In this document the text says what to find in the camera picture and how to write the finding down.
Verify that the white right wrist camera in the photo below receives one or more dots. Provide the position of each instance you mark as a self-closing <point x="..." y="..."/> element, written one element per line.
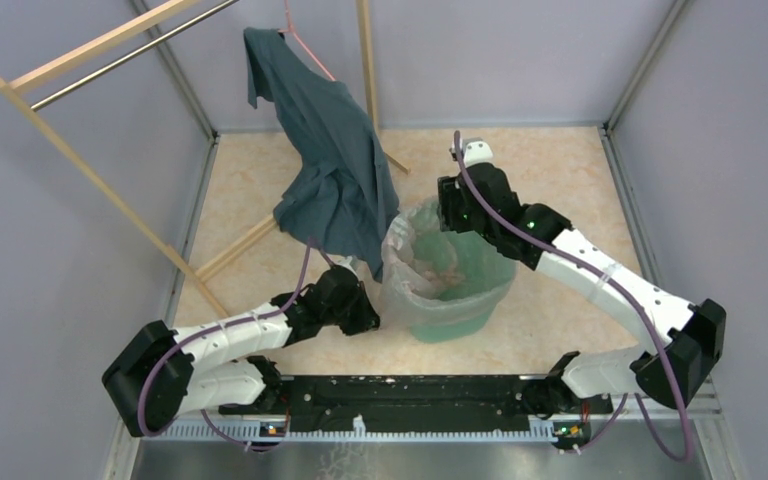
<point x="472" y="150"/>

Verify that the green plastic trash bin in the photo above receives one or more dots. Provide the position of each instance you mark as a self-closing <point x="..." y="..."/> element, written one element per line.
<point x="457" y="324"/>

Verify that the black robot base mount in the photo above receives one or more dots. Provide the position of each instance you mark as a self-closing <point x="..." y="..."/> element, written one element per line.
<point x="415" y="403"/>

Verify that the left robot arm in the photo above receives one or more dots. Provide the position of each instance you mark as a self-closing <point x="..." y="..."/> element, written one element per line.
<point x="164" y="372"/>

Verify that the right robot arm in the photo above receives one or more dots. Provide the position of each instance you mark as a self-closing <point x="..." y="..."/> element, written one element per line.
<point x="679" y="342"/>

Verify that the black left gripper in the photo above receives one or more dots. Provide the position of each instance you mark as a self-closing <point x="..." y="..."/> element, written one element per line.
<point x="367" y="319"/>

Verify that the dark teal shirt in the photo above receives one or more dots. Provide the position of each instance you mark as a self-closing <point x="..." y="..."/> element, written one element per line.
<point x="343" y="196"/>

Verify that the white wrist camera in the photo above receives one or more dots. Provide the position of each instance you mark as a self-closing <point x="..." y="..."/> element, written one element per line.
<point x="472" y="150"/>
<point x="350" y="263"/>

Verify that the pink clothes hanger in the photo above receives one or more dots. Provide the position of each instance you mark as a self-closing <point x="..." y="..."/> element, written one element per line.
<point x="290" y="29"/>

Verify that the pink plastic trash bag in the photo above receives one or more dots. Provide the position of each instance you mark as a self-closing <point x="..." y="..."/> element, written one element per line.
<point x="444" y="285"/>

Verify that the wooden clothes rack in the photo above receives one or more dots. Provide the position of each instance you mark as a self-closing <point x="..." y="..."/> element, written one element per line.
<point x="65" y="249"/>

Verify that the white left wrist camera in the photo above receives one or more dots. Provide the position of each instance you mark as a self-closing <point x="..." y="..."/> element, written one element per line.
<point x="350" y="263"/>

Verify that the grey slotted cable duct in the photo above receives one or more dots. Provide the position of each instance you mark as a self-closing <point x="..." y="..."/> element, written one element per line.
<point x="251" y="431"/>

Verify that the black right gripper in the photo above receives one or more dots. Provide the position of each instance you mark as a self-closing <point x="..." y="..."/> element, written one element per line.
<point x="449" y="195"/>

